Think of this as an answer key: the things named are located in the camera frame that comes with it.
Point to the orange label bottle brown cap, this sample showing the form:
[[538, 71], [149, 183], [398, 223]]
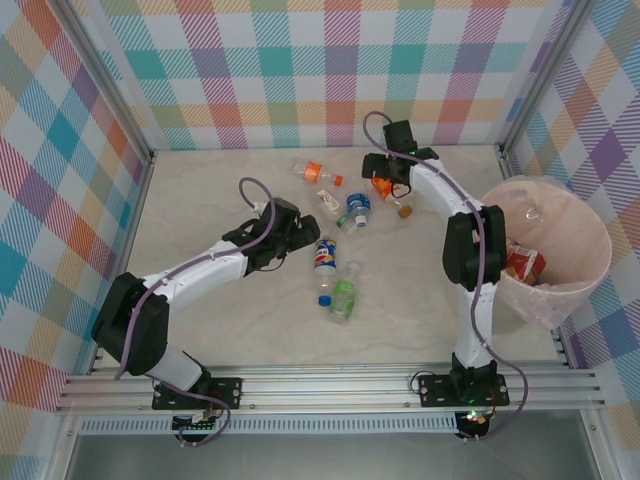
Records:
[[382, 189]]

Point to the short blue label bottle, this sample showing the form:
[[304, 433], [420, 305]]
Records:
[[357, 204]]

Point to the blue yellow label bottle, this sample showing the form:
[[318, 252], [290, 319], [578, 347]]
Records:
[[324, 255]]

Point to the pink round bin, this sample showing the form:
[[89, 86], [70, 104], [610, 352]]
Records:
[[575, 235]]

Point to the aluminium frame post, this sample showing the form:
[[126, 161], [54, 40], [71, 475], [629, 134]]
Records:
[[112, 75], [544, 75]]

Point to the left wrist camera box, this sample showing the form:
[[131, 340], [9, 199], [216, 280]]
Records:
[[260, 205]]

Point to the red brown label bottle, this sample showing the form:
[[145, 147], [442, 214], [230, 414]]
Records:
[[522, 262]]

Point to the green label clear bottle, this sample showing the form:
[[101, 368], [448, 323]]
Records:
[[344, 295]]

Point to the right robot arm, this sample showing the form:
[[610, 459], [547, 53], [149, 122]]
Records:
[[472, 320]]

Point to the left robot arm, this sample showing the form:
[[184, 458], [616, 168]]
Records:
[[200, 280]]

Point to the grey metal shelf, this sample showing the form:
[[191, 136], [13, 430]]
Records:
[[325, 457]]

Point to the small controller board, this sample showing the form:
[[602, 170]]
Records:
[[195, 425], [472, 422]]

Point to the small white label bottle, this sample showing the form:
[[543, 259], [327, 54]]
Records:
[[327, 200]]

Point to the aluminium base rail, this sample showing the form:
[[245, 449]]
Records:
[[325, 390]]

